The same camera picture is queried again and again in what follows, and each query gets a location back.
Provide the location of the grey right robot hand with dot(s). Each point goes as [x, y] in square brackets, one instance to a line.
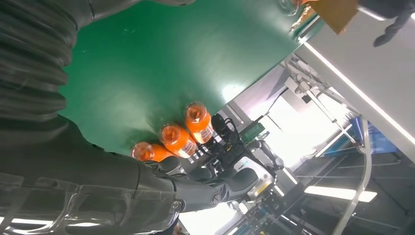
[81, 181]

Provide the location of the orange bottle with label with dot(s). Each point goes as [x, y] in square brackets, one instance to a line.
[152, 152]
[180, 141]
[199, 126]

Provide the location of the yellow film wrapped cardboard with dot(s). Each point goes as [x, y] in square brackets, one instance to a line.
[334, 13]

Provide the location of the blue crate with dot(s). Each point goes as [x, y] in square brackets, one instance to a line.
[379, 142]

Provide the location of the green table mat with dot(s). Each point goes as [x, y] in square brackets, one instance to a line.
[162, 65]

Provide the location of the black legged robot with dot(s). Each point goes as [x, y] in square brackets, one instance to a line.
[227, 152]

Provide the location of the white metal frame stand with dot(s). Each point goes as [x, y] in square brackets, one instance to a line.
[303, 86]

